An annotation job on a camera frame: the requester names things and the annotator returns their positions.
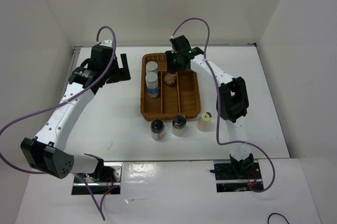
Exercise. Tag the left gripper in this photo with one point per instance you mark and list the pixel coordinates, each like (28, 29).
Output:
(121, 74)

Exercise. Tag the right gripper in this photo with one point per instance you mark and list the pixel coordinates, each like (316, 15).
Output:
(170, 66)

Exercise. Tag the pink-lid spice jar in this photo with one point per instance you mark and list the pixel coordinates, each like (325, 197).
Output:
(170, 78)

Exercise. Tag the silver-lid jar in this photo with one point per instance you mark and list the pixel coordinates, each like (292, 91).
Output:
(152, 66)

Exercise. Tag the white-lid jar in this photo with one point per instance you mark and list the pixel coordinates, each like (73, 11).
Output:
(151, 80)

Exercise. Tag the black-cap spice jar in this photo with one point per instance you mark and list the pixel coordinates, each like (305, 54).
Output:
(179, 125)
(157, 130)

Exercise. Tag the yellow-lid spice jar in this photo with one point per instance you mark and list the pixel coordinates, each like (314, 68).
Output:
(204, 121)

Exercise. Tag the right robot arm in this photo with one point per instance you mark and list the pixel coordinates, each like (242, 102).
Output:
(231, 103)

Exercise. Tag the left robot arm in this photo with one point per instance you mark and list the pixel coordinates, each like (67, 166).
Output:
(45, 152)

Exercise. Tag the brown wicker divided basket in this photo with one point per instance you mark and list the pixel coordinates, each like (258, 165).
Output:
(181, 97)

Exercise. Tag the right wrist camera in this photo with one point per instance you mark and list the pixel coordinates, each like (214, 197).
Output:
(180, 44)

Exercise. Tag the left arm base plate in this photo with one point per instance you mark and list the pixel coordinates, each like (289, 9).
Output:
(109, 182)

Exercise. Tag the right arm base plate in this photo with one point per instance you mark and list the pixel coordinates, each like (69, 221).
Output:
(227, 181)

